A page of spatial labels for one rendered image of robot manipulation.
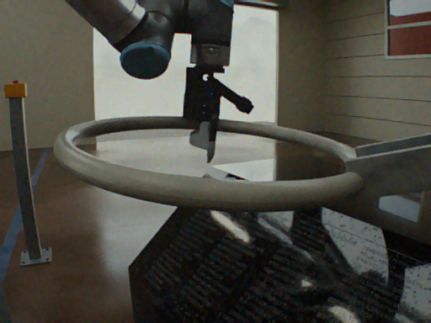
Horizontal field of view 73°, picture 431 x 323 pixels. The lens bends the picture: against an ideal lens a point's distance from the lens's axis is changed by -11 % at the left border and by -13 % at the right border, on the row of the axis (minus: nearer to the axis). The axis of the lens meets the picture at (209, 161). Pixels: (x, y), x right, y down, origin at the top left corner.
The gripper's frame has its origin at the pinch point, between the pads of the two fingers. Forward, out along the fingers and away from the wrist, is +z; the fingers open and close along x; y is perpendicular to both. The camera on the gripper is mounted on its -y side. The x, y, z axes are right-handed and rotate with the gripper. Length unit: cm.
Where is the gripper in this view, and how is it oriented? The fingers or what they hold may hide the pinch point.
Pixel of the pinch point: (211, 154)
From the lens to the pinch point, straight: 76.9
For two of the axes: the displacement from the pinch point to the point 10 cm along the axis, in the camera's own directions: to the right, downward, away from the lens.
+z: -0.7, 9.6, 2.5
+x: 0.1, 2.6, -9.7
